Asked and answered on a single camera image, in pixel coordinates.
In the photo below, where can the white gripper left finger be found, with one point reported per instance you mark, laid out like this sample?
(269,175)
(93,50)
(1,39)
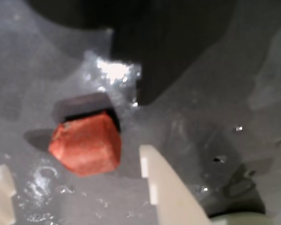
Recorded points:
(1,194)

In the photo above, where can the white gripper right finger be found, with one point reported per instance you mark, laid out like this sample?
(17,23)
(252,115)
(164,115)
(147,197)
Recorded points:
(173,201)

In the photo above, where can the red foam cube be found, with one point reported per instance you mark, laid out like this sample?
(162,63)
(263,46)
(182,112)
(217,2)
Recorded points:
(86,147)

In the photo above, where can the dark grey table mat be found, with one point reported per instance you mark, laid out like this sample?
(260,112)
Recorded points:
(201,117)

